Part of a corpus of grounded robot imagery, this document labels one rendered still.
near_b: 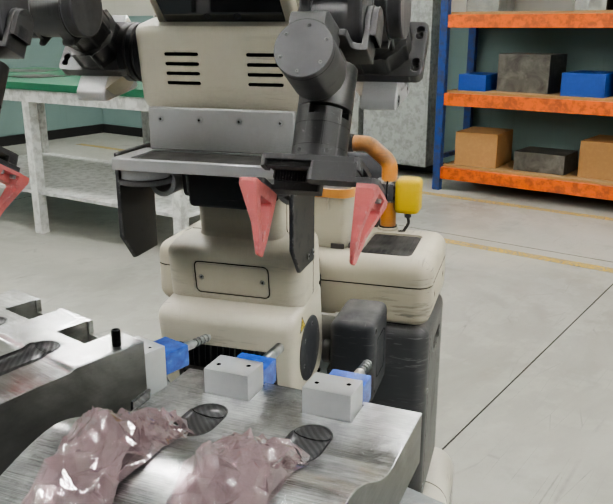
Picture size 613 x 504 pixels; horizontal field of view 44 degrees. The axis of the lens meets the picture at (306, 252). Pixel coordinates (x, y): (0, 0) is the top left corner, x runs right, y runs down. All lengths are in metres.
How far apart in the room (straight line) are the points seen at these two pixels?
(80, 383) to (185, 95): 0.49
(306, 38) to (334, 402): 0.34
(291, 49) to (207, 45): 0.39
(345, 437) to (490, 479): 1.56
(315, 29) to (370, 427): 0.37
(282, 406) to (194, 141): 0.47
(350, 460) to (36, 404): 0.30
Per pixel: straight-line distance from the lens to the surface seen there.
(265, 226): 0.78
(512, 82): 5.70
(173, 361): 0.92
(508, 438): 2.45
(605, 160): 5.51
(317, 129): 0.75
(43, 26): 1.10
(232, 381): 0.77
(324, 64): 0.70
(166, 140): 1.11
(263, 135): 1.05
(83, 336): 0.90
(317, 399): 0.73
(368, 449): 0.69
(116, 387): 0.82
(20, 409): 0.77
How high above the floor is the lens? 1.21
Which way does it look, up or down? 17 degrees down
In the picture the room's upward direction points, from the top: straight up
